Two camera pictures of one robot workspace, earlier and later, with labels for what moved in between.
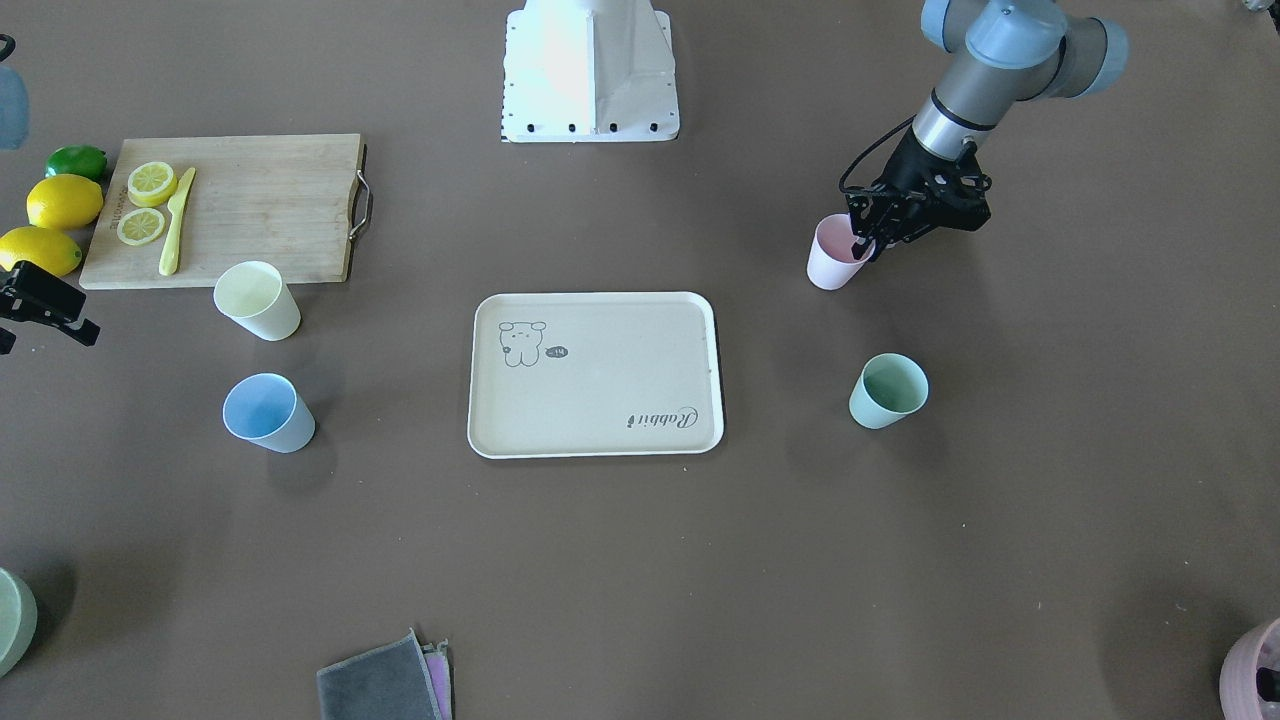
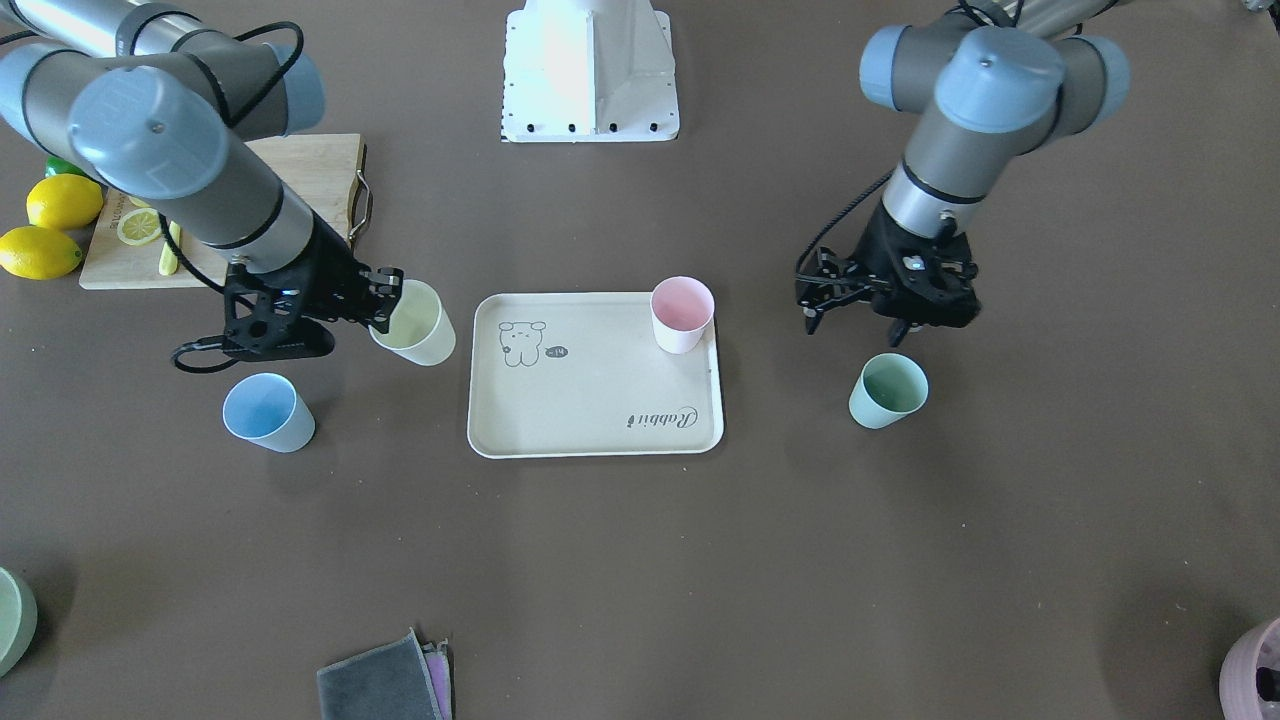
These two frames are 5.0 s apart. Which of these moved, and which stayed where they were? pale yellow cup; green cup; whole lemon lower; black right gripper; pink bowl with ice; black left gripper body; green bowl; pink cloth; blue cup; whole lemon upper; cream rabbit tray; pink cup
Moved: pink cup; black left gripper body; black right gripper; pale yellow cup
Stayed: pink cloth; pink bowl with ice; green bowl; whole lemon upper; cream rabbit tray; blue cup; green cup; whole lemon lower
